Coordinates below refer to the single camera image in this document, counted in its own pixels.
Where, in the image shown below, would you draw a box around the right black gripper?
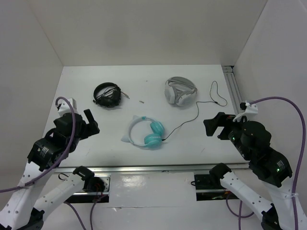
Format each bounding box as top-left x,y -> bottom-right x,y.
202,110 -> 251,158

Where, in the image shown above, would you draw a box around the teal white cat-ear headphones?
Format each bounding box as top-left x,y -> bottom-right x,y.
121,115 -> 165,150

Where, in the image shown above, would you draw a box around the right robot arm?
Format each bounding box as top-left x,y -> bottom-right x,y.
203,112 -> 307,230

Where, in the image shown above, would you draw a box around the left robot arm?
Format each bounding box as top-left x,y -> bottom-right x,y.
0,109 -> 105,230

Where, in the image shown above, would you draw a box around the black headphones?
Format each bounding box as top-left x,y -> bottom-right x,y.
93,82 -> 130,108

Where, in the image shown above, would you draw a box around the white grey gaming headset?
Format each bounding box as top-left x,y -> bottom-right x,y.
165,76 -> 198,107

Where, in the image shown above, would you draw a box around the white cover plate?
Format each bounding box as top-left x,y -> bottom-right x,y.
109,172 -> 196,208

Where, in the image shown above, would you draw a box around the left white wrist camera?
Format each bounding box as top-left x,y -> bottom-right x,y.
56,98 -> 78,117

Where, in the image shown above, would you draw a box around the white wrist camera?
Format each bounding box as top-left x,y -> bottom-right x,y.
233,101 -> 258,122
56,98 -> 78,117

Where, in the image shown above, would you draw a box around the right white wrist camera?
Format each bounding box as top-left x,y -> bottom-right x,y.
233,101 -> 258,122

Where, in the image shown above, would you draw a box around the aluminium side rail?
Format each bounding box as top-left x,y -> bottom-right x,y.
222,66 -> 243,115

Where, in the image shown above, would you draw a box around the aluminium front rail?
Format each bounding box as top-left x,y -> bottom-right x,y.
54,163 -> 248,175

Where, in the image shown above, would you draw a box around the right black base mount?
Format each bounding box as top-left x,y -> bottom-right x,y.
190,174 -> 238,201

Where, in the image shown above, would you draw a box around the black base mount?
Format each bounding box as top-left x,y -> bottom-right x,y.
66,175 -> 111,204
190,174 -> 238,201

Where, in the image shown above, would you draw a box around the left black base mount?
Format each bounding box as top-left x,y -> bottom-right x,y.
66,175 -> 111,204

